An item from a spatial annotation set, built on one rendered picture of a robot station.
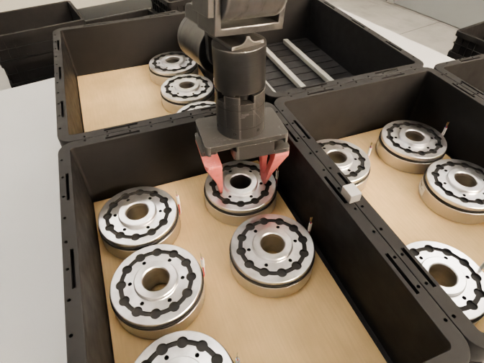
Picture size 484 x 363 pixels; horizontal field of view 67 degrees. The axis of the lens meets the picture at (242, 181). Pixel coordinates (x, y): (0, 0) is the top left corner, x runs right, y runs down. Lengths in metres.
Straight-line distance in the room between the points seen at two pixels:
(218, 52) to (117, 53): 0.53
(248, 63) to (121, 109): 0.42
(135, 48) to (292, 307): 0.66
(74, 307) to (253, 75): 0.27
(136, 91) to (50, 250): 0.35
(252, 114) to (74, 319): 0.26
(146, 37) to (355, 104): 0.48
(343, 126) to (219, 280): 0.35
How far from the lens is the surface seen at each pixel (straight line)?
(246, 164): 0.55
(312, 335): 0.43
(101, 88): 0.84
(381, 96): 0.67
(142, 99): 0.78
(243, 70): 0.39
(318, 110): 0.60
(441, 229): 0.57
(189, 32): 0.45
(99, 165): 0.53
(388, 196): 0.58
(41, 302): 0.67
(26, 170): 0.90
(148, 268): 0.44
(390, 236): 0.40
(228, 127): 0.42
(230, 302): 0.44
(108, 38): 0.88
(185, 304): 0.41
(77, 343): 0.34
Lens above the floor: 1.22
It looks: 44 degrees down
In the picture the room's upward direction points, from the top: straight up
